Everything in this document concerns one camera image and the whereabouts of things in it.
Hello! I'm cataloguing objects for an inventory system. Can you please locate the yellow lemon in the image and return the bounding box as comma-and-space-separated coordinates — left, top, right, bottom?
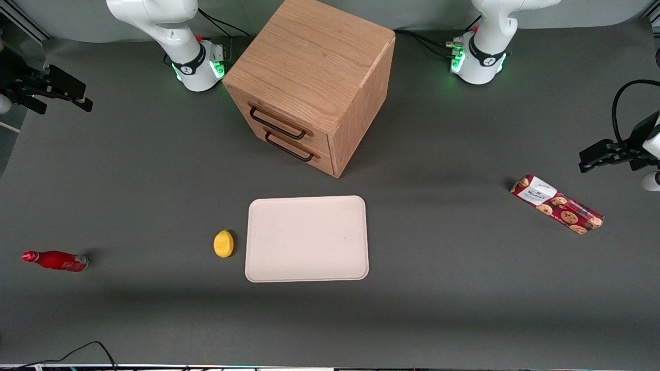
213, 230, 235, 258

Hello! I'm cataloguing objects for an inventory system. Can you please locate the beige rectangular tray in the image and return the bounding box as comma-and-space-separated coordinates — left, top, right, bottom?
244, 195, 370, 283

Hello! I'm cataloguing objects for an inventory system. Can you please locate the wooden drawer front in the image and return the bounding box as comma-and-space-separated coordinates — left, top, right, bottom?
245, 116, 337, 177
229, 90, 333, 158

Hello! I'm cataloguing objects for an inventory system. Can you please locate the red cookie box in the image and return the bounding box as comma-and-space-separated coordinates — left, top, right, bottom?
509, 174, 604, 235

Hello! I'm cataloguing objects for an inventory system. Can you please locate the black looped gripper cable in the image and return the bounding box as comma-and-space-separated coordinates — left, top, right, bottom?
612, 79, 660, 150

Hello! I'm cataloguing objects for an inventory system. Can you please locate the wooden drawer cabinet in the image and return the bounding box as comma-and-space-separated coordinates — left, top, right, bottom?
222, 0, 397, 179

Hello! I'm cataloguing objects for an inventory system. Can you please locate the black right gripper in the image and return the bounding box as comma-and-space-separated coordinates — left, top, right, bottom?
0, 49, 94, 115

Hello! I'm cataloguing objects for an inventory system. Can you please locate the red bottle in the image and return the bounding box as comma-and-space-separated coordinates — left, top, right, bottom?
22, 250, 89, 273

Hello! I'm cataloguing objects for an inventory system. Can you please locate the black metal drawer handle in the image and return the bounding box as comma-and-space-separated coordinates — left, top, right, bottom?
249, 106, 314, 141
264, 129, 315, 163

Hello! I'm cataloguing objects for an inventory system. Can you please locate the thin black cable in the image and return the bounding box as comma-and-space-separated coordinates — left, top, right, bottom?
0, 341, 118, 370

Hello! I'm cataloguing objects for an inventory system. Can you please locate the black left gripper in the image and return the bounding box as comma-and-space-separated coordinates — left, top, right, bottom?
578, 110, 660, 174

